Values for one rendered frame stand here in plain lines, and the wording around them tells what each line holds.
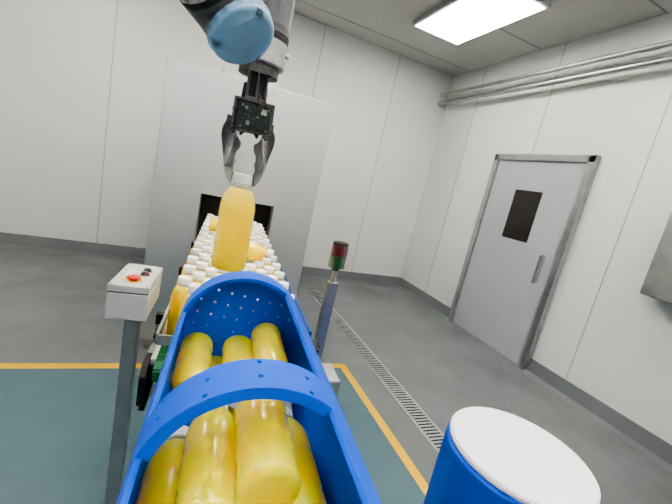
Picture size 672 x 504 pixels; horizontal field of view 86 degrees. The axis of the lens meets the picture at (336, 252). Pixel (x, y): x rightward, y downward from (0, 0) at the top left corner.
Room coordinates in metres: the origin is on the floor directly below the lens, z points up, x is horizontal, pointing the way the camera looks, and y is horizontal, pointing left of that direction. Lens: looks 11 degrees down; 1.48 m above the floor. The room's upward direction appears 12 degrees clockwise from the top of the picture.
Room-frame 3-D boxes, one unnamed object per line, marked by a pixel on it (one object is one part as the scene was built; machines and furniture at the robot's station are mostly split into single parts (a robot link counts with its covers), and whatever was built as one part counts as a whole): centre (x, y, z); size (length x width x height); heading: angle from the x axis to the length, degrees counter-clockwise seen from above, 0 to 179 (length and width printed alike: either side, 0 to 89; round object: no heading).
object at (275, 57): (0.70, 0.21, 1.67); 0.10 x 0.09 x 0.05; 108
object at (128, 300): (0.99, 0.55, 1.05); 0.20 x 0.10 x 0.10; 18
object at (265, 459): (0.41, 0.04, 1.15); 0.19 x 0.07 x 0.07; 18
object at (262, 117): (0.69, 0.21, 1.59); 0.09 x 0.08 x 0.12; 18
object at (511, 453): (0.66, -0.45, 1.03); 0.28 x 0.28 x 0.01
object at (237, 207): (0.72, 0.21, 1.35); 0.07 x 0.07 x 0.19
